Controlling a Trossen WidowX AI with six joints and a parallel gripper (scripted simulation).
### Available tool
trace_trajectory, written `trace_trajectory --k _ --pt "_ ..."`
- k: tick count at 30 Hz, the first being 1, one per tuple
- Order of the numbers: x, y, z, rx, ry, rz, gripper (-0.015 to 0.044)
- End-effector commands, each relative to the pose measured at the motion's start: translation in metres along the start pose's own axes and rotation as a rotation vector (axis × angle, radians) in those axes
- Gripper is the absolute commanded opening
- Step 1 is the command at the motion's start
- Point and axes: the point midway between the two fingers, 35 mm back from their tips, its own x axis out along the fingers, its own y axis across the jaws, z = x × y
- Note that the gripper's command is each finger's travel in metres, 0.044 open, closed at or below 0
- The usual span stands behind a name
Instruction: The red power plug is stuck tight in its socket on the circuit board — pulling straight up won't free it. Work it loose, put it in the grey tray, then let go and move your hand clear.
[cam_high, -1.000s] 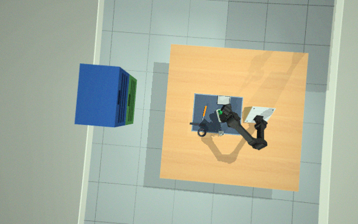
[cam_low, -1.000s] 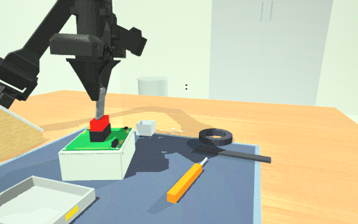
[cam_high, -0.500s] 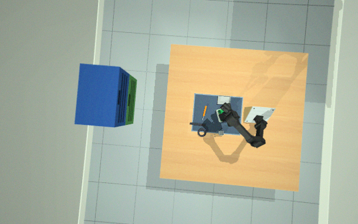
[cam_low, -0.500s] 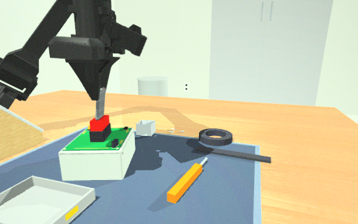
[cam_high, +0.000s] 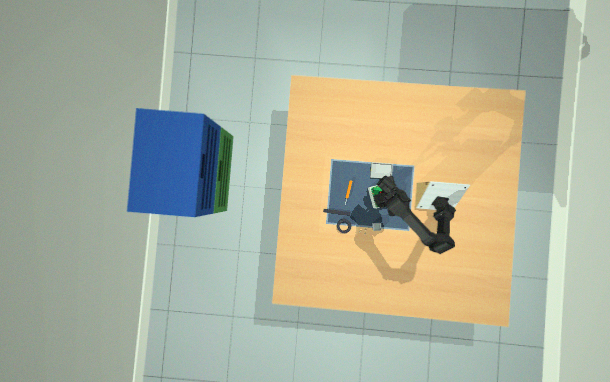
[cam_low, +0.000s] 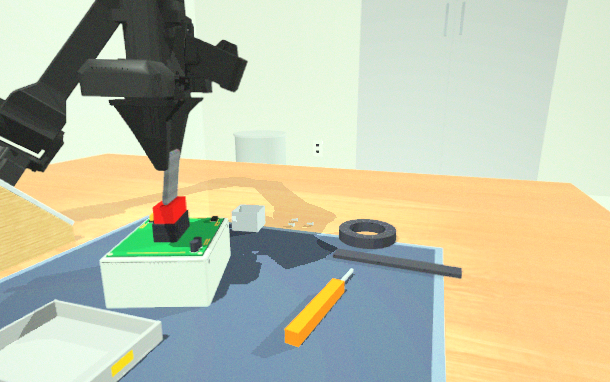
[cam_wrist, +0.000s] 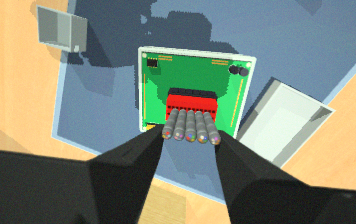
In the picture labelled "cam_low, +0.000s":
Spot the red plug with grey cables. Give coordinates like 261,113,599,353
153,149,187,224

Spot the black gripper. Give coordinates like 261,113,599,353
77,0,213,171

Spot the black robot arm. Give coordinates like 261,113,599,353
0,0,248,187

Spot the blue work mat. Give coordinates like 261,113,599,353
0,214,446,382

